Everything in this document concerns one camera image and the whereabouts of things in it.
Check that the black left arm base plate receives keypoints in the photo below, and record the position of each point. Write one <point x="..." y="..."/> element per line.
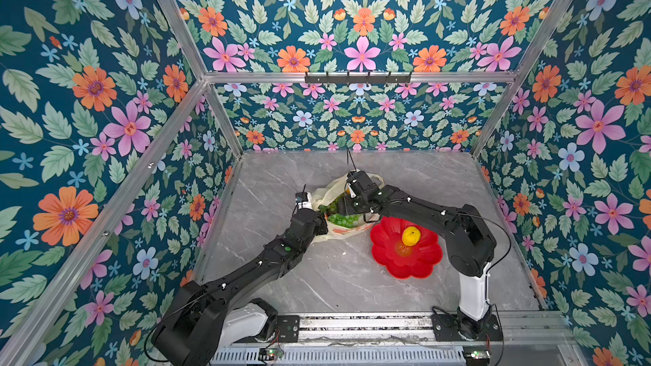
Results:
<point x="288" y="328"/>

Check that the cream plastic bag with fruit print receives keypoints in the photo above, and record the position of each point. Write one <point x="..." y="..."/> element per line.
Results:
<point x="325" y="200"/>

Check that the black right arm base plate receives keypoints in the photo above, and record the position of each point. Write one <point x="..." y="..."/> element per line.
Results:
<point x="452" y="327"/>

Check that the red flower-shaped plate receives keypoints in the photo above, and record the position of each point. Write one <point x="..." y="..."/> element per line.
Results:
<point x="403" y="262"/>

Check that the green fake grape bunch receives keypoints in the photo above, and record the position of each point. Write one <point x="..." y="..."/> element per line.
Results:
<point x="346" y="221"/>

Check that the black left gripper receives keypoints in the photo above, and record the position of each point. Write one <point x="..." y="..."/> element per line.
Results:
<point x="323" y="228"/>

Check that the yellow fake lemon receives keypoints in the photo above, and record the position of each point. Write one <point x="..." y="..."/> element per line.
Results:
<point x="411" y="236"/>

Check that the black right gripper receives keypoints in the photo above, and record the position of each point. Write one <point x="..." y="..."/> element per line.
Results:
<point x="347" y="205"/>

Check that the right small circuit board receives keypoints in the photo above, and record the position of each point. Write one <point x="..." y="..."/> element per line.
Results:
<point x="475" y="357"/>

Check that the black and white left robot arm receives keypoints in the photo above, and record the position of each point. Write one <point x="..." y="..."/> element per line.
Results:
<point x="190" y="331"/>

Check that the aluminium front frame rail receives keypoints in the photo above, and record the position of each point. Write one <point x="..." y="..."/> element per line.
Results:
<point x="520" y="328"/>

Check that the small green circuit board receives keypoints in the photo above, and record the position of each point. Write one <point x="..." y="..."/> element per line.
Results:
<point x="270" y="355"/>

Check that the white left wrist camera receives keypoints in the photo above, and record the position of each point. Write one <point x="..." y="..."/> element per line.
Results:
<point x="303" y="200"/>

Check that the black hook rail on wall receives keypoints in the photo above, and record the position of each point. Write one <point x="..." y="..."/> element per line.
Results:
<point x="347" y="78"/>

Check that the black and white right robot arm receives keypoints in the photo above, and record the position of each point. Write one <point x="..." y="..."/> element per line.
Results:
<point x="466" y="241"/>

